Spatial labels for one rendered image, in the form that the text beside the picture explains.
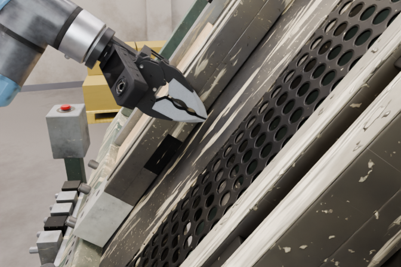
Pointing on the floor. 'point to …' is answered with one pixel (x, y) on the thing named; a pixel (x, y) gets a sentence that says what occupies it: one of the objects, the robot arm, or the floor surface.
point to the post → (75, 169)
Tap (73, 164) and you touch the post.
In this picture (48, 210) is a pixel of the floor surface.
